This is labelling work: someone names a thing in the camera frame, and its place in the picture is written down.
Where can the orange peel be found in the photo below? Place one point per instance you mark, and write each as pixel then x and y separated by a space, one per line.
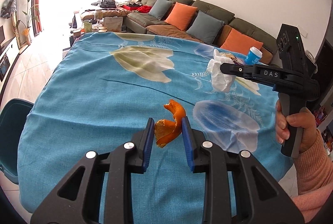
pixel 166 130

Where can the orange cushion far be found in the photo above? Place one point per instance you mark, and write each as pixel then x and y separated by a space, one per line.
pixel 181 16

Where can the white black TV cabinet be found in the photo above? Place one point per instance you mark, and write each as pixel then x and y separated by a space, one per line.
pixel 9 58

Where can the grey-blue cushion far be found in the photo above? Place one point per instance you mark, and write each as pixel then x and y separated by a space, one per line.
pixel 160 8

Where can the blue floral tablecloth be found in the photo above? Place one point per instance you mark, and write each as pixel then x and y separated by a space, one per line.
pixel 110 84

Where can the white standing air conditioner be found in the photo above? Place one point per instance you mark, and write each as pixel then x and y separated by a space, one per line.
pixel 22 0

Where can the dark green sectional sofa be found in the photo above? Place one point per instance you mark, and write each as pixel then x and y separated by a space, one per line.
pixel 141 22

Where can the blue white paper cup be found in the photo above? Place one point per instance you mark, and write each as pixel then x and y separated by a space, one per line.
pixel 253 57

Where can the orange cushion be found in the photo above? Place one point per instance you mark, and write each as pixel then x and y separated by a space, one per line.
pixel 181 16
pixel 240 43

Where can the grey-blue cushion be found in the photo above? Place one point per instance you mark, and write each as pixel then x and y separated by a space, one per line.
pixel 160 8
pixel 205 28

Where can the tall potted plant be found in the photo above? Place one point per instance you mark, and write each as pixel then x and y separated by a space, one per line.
pixel 26 31

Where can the grey-blue cushion near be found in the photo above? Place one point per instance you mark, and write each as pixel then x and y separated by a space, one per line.
pixel 205 28

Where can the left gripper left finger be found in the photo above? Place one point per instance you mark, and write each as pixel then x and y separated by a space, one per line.
pixel 98 189

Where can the person's right hand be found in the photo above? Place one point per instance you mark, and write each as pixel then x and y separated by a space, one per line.
pixel 305 119

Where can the orange cushion near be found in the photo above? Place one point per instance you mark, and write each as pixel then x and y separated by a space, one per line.
pixel 240 43

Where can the white tissue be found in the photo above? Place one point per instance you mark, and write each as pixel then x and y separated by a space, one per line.
pixel 220 82

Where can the cluttered coffee table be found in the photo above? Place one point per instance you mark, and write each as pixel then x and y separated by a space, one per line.
pixel 97 20

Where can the teal trash bin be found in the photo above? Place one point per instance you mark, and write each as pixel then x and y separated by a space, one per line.
pixel 13 118

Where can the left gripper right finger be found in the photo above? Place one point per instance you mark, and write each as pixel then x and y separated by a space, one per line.
pixel 238 189

